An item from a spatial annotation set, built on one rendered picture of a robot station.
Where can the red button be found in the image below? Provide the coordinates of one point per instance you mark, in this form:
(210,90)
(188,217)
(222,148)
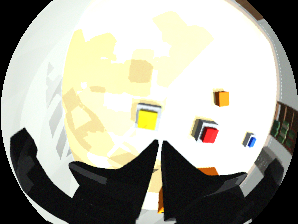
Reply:
(206,131)

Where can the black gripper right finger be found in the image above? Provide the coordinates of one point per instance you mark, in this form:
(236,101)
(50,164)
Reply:
(183,185)

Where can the blue button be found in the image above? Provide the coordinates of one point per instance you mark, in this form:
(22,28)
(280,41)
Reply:
(249,140)

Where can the yellow button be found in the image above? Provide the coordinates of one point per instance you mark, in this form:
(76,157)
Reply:
(148,116)

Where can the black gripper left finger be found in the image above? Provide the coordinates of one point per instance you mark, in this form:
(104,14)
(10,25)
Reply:
(129,183)

